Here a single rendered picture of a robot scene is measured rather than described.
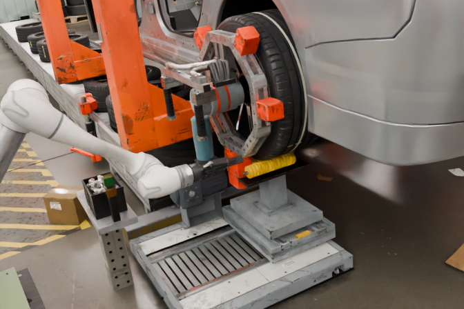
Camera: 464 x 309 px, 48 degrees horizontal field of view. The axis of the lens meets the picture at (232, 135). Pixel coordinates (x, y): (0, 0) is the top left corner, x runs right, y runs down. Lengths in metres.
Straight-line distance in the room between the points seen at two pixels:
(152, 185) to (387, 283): 1.14
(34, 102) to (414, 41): 1.20
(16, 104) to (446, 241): 2.04
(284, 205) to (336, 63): 0.98
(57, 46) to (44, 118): 2.67
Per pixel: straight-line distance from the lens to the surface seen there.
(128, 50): 2.55
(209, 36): 2.31
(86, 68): 4.52
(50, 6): 4.41
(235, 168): 2.38
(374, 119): 1.75
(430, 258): 2.66
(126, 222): 2.23
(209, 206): 2.91
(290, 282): 2.35
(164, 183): 2.00
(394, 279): 2.50
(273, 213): 2.54
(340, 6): 1.77
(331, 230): 2.57
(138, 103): 2.61
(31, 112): 1.80
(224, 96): 2.22
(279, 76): 2.05
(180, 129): 2.73
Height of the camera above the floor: 1.50
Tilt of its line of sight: 21 degrees down
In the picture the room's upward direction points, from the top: 7 degrees counter-clockwise
